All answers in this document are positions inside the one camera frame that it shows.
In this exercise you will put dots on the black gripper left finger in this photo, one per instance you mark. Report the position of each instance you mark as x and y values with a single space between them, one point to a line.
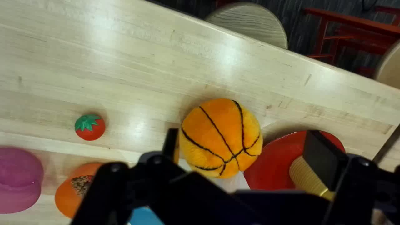
169 148

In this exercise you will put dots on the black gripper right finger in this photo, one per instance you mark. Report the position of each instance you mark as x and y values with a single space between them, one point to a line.
325 154

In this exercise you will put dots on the white paper towel roll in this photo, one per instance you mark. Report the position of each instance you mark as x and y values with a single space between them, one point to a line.
231 184

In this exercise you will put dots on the yellow ribbed cup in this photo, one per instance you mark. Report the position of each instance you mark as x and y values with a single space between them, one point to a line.
306 181

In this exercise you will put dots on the orange plush basketball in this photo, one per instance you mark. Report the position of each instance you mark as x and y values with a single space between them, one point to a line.
220 138

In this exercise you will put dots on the red plastic plate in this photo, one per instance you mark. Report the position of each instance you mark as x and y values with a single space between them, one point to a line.
270 172

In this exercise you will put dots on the blue plastic bowl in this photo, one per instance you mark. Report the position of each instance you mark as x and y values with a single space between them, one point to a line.
144 217

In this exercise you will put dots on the red toy strawberry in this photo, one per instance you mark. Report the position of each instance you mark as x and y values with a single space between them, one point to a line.
90 127

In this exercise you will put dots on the orange plastic bowl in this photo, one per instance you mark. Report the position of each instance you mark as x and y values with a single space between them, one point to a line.
71 192

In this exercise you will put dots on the red wooden chair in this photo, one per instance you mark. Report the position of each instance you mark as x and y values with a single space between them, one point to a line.
338 32

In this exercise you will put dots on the round beige stool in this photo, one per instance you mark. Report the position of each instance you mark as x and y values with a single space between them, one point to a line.
251 21

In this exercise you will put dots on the pink plastic bowl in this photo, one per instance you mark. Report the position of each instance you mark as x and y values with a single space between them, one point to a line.
21 174

